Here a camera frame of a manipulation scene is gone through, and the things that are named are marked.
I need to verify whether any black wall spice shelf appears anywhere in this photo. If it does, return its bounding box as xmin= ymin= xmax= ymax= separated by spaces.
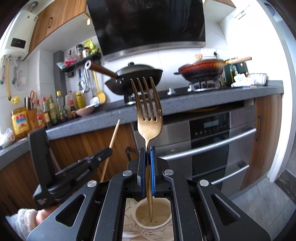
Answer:
xmin=60 ymin=53 xmax=102 ymax=76

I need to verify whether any black wok with wooden handle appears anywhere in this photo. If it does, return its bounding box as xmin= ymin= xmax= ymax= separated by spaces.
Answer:
xmin=85 ymin=60 xmax=163 ymax=95

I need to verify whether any yellow hanging spatula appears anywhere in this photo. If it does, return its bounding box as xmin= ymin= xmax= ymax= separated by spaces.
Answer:
xmin=93 ymin=71 xmax=106 ymax=105

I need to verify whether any black range hood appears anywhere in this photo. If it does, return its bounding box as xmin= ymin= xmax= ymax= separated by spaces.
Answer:
xmin=87 ymin=1 xmax=206 ymax=60

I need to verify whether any red-brown pan with handle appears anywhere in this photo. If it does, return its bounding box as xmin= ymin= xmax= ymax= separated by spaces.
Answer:
xmin=174 ymin=57 xmax=252 ymax=83

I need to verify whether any person's left hand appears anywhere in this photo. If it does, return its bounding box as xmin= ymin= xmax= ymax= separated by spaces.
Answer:
xmin=35 ymin=205 xmax=59 ymax=225

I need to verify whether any wooden upper cabinet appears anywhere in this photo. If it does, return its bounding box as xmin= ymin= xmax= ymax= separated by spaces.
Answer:
xmin=29 ymin=0 xmax=86 ymax=53

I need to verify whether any white ceramic double utensil holder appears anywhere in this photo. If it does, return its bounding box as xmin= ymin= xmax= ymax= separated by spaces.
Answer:
xmin=122 ymin=198 xmax=174 ymax=241

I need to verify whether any clear oil bottle yellow cap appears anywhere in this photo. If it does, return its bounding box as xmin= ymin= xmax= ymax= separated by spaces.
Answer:
xmin=56 ymin=91 xmax=66 ymax=123

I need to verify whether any white wall water heater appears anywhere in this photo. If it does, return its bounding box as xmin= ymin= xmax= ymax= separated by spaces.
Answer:
xmin=1 ymin=1 xmax=39 ymax=60

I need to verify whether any stainless steel built-in oven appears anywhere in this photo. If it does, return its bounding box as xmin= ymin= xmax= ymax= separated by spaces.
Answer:
xmin=130 ymin=105 xmax=258 ymax=197

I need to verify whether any gold metal fork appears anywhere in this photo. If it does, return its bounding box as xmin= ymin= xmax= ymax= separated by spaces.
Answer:
xmin=131 ymin=78 xmax=163 ymax=221

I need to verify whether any wooden chopstick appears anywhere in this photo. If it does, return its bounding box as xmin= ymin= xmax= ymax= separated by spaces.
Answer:
xmin=99 ymin=119 xmax=121 ymax=183

